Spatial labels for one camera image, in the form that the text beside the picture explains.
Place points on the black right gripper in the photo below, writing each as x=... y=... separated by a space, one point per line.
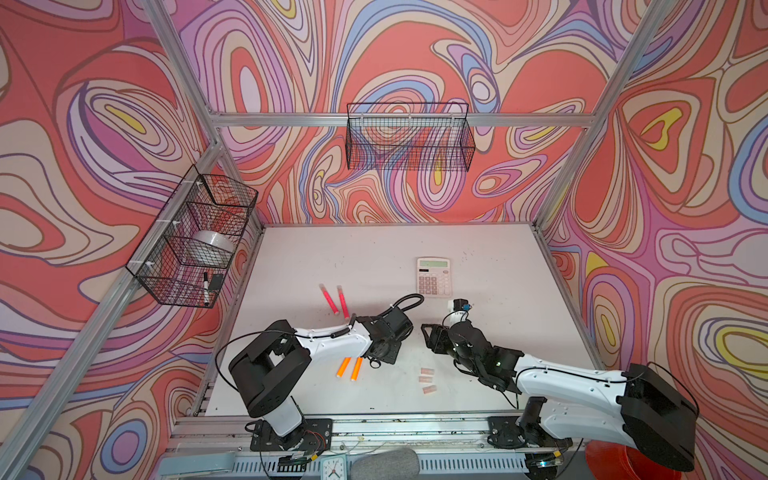
x=438 y=334

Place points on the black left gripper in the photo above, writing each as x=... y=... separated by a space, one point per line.
x=396 y=347

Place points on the pink pen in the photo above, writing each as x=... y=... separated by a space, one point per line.
x=344 y=307
x=331 y=303

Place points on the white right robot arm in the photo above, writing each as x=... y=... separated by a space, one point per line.
x=635 y=408

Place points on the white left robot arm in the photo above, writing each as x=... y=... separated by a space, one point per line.
x=266 y=371

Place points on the orange pen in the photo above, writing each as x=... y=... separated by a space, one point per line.
x=342 y=368
x=356 y=369

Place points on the pink desk calculator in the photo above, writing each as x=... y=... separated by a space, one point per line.
x=433 y=277

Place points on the small white clock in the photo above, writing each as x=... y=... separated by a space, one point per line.
x=334 y=467

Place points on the black marker in basket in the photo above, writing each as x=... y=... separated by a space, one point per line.
x=205 y=289

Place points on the silver tape roll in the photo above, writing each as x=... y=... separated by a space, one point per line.
x=215 y=239

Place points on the red bucket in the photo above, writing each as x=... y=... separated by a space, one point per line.
x=610 y=461

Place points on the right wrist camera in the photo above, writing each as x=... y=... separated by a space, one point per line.
x=460 y=305

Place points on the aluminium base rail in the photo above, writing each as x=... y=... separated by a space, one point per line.
x=446 y=444

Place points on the black wire basket back wall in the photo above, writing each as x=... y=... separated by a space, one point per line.
x=409 y=136

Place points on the black wire basket wall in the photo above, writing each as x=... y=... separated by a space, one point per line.
x=409 y=136
x=169 y=263

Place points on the black wire basket left wall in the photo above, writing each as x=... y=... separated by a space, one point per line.
x=169 y=263

